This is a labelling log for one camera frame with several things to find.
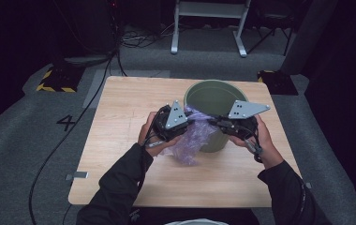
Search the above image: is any black tripod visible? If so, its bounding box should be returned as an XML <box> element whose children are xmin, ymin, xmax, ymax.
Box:
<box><xmin>246</xmin><ymin>12</ymin><xmax>294</xmax><ymax>56</ymax></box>

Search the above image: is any tangle of floor cables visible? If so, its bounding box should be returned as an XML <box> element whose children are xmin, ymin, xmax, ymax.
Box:
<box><xmin>121</xmin><ymin>22</ymin><xmax>176</xmax><ymax>49</ymax></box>

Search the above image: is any person's right hand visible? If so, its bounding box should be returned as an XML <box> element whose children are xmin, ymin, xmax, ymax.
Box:
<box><xmin>229</xmin><ymin>114</ymin><xmax>285</xmax><ymax>170</ymax></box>

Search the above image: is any long black floor cable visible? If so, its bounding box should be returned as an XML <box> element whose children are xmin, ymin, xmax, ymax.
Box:
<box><xmin>28</xmin><ymin>52</ymin><xmax>118</xmax><ymax>225</ymax></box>

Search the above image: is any purple plastic bag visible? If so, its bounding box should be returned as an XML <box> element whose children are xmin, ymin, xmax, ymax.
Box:
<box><xmin>161</xmin><ymin>106</ymin><xmax>220</xmax><ymax>166</ymax></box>

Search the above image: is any person's left hand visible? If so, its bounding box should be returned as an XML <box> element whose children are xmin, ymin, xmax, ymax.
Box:
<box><xmin>138</xmin><ymin>112</ymin><xmax>180</xmax><ymax>158</ymax></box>

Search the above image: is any green plastic bin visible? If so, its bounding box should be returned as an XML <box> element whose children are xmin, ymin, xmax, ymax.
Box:
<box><xmin>183</xmin><ymin>79</ymin><xmax>249</xmax><ymax>154</ymax></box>

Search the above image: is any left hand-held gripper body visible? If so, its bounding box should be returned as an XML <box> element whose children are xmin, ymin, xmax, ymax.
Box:
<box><xmin>152</xmin><ymin>99</ymin><xmax>190</xmax><ymax>143</ymax></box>

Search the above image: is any right hand-held gripper cable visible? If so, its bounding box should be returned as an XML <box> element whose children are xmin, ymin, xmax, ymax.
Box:
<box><xmin>243</xmin><ymin>132</ymin><xmax>265</xmax><ymax>164</ymax></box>

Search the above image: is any white metal stand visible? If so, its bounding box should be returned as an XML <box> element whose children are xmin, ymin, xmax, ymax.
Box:
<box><xmin>171</xmin><ymin>0</ymin><xmax>252</xmax><ymax>58</ymax></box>

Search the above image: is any black yellow striped base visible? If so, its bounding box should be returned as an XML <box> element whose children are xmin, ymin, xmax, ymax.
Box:
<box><xmin>36</xmin><ymin>64</ymin><xmax>85</xmax><ymax>94</ymax></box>
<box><xmin>257</xmin><ymin>69</ymin><xmax>299</xmax><ymax>97</ymax></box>

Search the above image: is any person's torso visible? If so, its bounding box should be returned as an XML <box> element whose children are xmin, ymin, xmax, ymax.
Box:
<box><xmin>128</xmin><ymin>206</ymin><xmax>260</xmax><ymax>225</ymax></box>

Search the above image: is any grey pillar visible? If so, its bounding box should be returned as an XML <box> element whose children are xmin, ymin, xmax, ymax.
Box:
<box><xmin>279</xmin><ymin>0</ymin><xmax>339</xmax><ymax>76</ymax></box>

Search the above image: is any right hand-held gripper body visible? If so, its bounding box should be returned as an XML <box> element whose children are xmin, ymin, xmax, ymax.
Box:
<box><xmin>227</xmin><ymin>99</ymin><xmax>272</xmax><ymax>140</ymax></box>

